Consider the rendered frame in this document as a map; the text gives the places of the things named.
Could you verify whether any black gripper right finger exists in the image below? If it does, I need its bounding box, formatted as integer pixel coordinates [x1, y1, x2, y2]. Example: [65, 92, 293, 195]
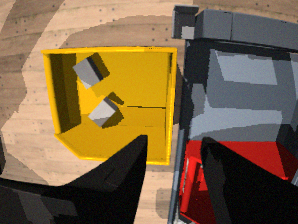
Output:
[200, 137, 298, 224]

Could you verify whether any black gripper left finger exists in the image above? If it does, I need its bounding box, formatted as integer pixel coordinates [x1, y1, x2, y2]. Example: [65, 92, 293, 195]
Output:
[0, 134, 148, 224]

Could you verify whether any red open bin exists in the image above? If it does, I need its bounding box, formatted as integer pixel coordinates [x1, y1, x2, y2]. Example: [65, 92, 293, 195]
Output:
[179, 140, 298, 224]

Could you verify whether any yellow bin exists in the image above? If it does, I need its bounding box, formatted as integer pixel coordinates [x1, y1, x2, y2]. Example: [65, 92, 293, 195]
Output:
[41, 46, 177, 165]

